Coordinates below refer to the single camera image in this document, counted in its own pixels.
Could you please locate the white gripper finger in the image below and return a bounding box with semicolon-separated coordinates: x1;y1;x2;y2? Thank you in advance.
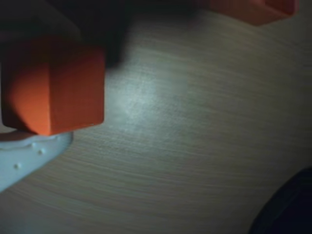
0;131;74;194

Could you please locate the orange cube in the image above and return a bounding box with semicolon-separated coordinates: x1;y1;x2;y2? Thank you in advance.
0;36;107;136

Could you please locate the orange plastic box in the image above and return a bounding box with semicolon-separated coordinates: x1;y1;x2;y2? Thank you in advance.
209;0;300;26

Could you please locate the black round object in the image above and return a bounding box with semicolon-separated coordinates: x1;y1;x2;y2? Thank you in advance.
251;167;312;234

